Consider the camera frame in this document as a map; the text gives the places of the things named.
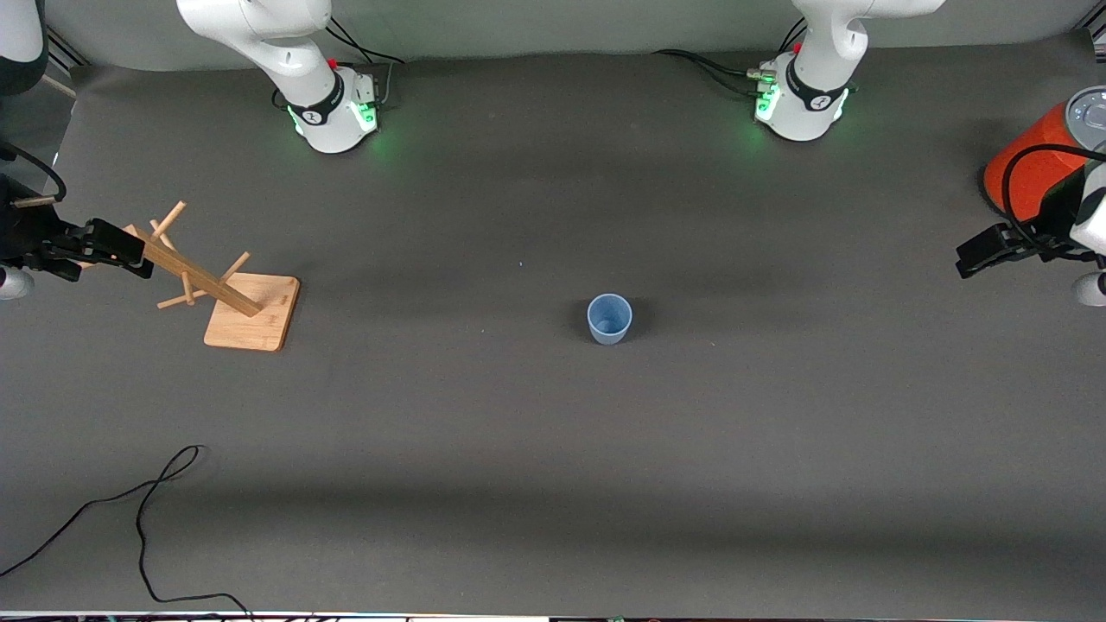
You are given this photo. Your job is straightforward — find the black right arm base cables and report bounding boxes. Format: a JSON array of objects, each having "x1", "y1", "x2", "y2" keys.
[{"x1": 324, "y1": 17, "x2": 408, "y2": 110}]

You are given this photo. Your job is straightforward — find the silver aluminium frame rail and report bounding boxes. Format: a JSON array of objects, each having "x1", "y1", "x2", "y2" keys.
[{"x1": 43, "y1": 24, "x2": 89, "y2": 72}]

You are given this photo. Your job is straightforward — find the light blue plastic cup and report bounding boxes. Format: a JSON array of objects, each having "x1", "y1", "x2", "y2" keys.
[{"x1": 587, "y1": 294, "x2": 634, "y2": 346}]

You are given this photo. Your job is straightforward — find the wooden cup rack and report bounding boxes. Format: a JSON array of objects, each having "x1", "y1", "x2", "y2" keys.
[{"x1": 76, "y1": 200, "x2": 302, "y2": 352}]

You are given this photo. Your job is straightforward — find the black arm base cables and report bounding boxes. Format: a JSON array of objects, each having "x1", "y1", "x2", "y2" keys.
[
  {"x1": 652, "y1": 17, "x2": 809, "y2": 98},
  {"x1": 324, "y1": 17, "x2": 408, "y2": 110}
]

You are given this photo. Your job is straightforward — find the black left arm base cables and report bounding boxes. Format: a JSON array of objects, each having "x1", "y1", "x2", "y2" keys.
[{"x1": 652, "y1": 17, "x2": 809, "y2": 98}]

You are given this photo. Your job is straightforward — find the orange cylindrical container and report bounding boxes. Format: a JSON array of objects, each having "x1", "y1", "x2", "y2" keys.
[{"x1": 983, "y1": 85, "x2": 1106, "y2": 222}]

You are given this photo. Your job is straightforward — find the thin black loose cable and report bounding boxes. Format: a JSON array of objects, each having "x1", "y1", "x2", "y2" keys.
[{"x1": 0, "y1": 445, "x2": 253, "y2": 619}]

